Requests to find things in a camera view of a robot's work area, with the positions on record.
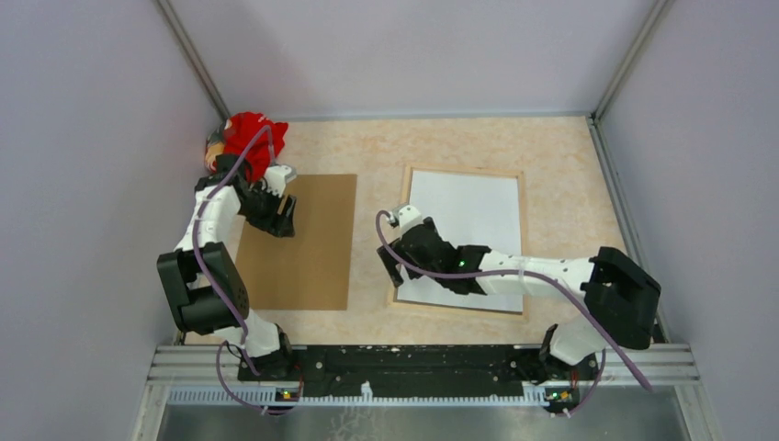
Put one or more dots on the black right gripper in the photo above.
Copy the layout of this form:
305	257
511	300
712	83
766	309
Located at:
391	261

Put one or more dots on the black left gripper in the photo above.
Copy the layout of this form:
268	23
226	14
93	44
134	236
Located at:
278	224

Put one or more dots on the printed photo with white border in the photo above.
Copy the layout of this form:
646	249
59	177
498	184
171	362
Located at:
475	207

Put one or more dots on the white wooden picture frame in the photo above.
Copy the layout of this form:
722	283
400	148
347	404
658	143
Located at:
405	195

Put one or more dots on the brown cardboard backing board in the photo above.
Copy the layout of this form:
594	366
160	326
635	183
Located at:
309	271

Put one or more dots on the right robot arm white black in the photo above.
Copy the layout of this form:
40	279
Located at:
617	299

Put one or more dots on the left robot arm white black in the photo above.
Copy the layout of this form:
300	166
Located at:
204	290

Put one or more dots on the red crumpled cloth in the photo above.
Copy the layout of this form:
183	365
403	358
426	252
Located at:
234	134

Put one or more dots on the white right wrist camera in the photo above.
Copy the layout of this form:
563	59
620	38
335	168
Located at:
404	218

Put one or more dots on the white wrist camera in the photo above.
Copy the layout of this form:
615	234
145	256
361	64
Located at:
277	177
404	218

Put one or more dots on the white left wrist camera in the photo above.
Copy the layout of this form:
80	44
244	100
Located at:
277	177

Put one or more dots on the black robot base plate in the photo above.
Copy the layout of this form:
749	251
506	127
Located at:
419	371

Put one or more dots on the aluminium front rail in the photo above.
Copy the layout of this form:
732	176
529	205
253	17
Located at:
202	374

